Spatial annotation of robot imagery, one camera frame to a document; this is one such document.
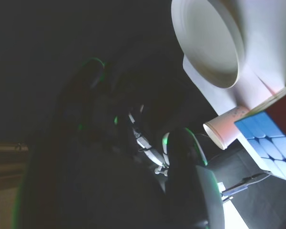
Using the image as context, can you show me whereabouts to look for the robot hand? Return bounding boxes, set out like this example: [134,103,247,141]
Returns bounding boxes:
[14,45,272,229]

